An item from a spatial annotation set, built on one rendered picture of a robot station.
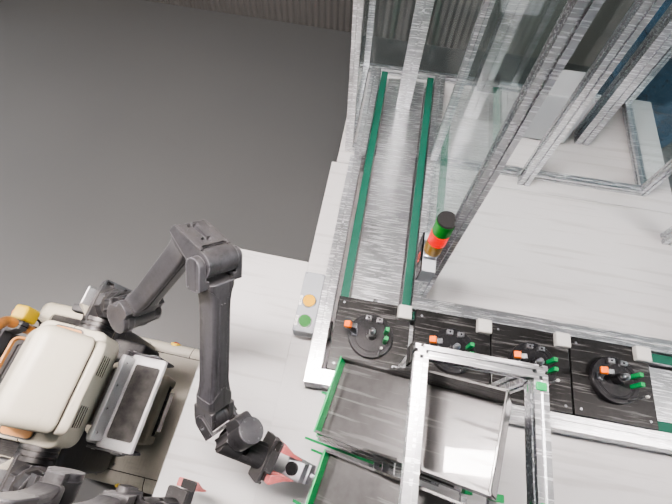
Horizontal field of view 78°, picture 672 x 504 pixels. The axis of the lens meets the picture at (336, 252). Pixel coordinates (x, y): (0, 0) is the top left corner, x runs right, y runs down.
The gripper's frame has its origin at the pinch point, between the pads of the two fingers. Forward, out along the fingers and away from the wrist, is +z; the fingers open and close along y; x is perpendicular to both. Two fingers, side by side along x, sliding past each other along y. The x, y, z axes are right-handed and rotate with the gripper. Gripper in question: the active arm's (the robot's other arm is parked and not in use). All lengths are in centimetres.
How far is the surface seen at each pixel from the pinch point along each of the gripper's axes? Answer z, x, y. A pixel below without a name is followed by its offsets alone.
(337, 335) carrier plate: 5.8, 19.9, 36.6
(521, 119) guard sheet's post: -16, -56, 68
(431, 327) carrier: 29, 8, 51
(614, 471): 91, -18, 35
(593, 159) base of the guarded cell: 76, 3, 154
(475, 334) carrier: 41, 1, 55
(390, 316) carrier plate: 18, 14, 49
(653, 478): 100, -23, 37
